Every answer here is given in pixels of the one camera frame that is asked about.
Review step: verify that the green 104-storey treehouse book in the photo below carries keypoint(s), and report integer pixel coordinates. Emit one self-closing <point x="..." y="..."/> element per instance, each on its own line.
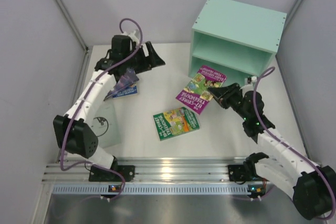
<point x="175" y="122"/>

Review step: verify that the purple 117-storey treehouse book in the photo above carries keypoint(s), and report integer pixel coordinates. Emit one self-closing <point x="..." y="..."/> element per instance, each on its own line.
<point x="195" y="94"/>

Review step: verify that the blue treehouse book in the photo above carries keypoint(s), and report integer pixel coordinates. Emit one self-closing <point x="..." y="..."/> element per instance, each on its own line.
<point x="131" y="90"/>

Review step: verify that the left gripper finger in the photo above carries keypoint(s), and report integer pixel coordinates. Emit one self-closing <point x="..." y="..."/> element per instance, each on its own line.
<point x="153" y="58"/>
<point x="147" y="67"/>

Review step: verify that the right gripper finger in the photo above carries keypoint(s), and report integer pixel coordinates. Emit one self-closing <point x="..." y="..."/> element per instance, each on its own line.
<point x="218" y="96"/>
<point x="223" y="90"/>

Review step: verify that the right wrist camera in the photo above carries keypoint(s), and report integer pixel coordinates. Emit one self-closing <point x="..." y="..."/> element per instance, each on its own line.
<point x="251" y="80"/>

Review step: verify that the dark galaxy cover book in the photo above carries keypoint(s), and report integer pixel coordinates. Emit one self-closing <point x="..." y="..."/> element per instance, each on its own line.
<point x="126" y="80"/>

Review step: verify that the pale green booklet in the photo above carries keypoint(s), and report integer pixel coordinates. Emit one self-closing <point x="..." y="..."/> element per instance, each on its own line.
<point x="105" y="125"/>

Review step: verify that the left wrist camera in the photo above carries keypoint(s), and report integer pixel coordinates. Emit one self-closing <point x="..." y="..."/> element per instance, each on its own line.
<point x="134" y="35"/>

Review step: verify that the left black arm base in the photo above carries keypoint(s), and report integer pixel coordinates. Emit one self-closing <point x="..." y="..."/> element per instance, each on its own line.
<point x="100" y="175"/>

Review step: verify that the aluminium mounting rail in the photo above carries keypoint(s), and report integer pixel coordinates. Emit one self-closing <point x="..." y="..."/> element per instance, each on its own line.
<point x="176" y="160"/>

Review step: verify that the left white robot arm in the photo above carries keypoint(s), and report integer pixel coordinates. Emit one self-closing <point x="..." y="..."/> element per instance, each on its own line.
<point x="127" y="57"/>

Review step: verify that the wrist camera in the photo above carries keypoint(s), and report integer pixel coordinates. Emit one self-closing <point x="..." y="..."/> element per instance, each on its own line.
<point x="251" y="80"/>
<point x="134" y="35"/>

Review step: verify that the perforated cable duct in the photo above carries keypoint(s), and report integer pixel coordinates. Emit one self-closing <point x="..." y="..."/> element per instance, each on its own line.
<point x="158" y="189"/>

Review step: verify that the mint green wooden shelf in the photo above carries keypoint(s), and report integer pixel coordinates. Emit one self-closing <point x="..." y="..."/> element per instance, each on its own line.
<point x="237" y="39"/>

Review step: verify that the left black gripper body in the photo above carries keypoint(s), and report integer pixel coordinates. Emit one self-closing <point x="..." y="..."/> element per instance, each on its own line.
<point x="143" y="59"/>

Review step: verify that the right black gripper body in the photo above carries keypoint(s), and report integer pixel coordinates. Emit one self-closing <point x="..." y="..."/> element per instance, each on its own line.
<point x="231" y="98"/>

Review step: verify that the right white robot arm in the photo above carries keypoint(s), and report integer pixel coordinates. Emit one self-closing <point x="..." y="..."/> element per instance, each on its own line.
<point x="310" y="186"/>

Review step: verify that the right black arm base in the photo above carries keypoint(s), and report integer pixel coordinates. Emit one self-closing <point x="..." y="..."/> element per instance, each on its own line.
<point x="246" y="172"/>

